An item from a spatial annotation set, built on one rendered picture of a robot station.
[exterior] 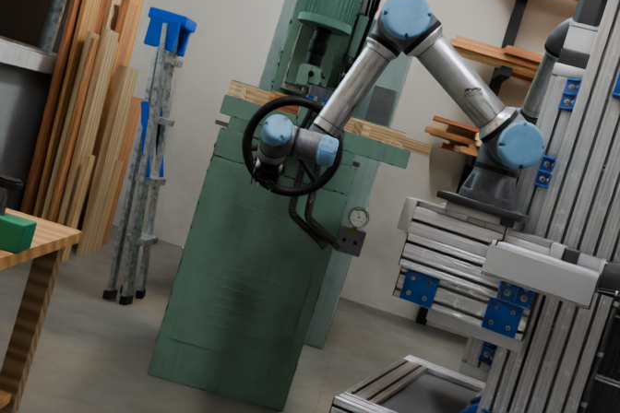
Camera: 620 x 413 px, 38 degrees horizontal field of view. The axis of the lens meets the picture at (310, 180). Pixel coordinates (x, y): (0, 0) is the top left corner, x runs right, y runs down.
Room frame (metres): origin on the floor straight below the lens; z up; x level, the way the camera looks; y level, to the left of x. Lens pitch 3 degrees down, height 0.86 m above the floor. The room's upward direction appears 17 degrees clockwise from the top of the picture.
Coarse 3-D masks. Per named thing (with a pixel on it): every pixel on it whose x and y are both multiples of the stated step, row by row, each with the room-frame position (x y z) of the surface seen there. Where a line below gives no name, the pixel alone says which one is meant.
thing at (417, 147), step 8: (344, 128) 2.93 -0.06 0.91; (352, 128) 2.93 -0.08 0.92; (376, 128) 2.93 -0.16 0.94; (368, 136) 2.93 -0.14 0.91; (376, 136) 2.93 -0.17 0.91; (384, 136) 2.94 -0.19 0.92; (392, 136) 2.94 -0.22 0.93; (400, 136) 2.94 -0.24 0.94; (408, 144) 2.94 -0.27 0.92; (416, 144) 2.94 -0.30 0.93; (424, 144) 2.95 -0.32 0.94; (416, 152) 2.94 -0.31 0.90; (424, 152) 2.95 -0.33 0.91
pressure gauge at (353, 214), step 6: (354, 210) 2.72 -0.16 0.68; (360, 210) 2.72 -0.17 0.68; (366, 210) 2.72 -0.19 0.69; (348, 216) 2.74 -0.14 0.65; (354, 216) 2.72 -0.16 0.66; (360, 216) 2.72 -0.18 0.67; (366, 216) 2.72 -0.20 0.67; (354, 222) 2.72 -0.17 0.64; (360, 222) 2.72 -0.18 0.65; (366, 222) 2.72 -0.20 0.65; (354, 228) 2.74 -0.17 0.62
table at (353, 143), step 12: (228, 96) 2.74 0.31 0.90; (228, 108) 2.74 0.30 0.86; (240, 108) 2.75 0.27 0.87; (252, 108) 2.75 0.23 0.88; (264, 120) 2.75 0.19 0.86; (348, 132) 2.77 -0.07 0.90; (348, 144) 2.77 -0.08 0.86; (360, 144) 2.78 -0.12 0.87; (372, 144) 2.78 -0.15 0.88; (384, 144) 2.78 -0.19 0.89; (372, 156) 2.78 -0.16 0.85; (384, 156) 2.78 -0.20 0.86; (396, 156) 2.78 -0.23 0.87; (408, 156) 2.79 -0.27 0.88
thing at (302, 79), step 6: (300, 66) 2.94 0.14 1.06; (306, 66) 2.87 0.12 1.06; (312, 66) 2.87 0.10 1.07; (300, 72) 2.87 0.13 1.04; (306, 72) 2.87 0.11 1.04; (318, 72) 2.88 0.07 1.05; (300, 78) 2.87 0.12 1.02; (306, 78) 2.87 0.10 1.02; (312, 78) 2.88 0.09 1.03; (318, 78) 2.88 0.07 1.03; (294, 84) 3.00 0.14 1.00; (300, 84) 2.87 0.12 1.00; (306, 84) 2.87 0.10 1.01; (318, 84) 2.89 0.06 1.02; (306, 90) 2.92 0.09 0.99
